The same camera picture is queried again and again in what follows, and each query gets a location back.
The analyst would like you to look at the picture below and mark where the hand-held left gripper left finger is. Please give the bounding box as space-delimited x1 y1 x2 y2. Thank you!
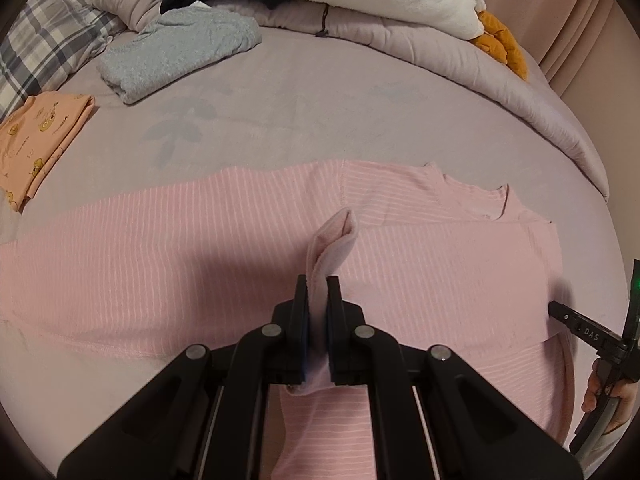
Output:
57 274 311 480

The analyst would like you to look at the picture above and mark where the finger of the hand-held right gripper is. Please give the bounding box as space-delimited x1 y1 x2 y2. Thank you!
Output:
548 301 626 358

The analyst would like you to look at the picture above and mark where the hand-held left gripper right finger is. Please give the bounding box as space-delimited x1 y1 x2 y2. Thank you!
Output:
326 275 584 480

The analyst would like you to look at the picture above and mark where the pink striped shirt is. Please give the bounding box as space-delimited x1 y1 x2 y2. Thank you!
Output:
0 159 577 480

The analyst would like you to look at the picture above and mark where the person's right hand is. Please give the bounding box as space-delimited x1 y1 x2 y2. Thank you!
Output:
581 354 640 433

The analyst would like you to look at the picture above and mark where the mauve bed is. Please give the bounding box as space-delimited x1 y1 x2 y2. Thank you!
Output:
0 25 631 480

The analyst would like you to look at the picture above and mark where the mauve duvet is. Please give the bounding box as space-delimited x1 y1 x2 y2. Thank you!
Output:
210 0 611 203

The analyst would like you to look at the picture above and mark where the grey folded sweater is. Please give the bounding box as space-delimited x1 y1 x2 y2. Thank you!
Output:
96 7 263 106

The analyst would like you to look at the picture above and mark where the pink upholstered headboard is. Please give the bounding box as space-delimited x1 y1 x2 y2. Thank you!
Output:
472 0 640 271

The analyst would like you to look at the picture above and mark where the orange plush toy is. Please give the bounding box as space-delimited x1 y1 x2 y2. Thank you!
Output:
472 9 530 81

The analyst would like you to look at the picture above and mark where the orange printed folded garment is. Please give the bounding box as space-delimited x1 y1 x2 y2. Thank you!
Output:
0 94 97 212

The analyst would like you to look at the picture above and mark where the grey plaid pillow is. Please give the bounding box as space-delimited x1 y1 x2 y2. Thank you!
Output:
0 0 126 121

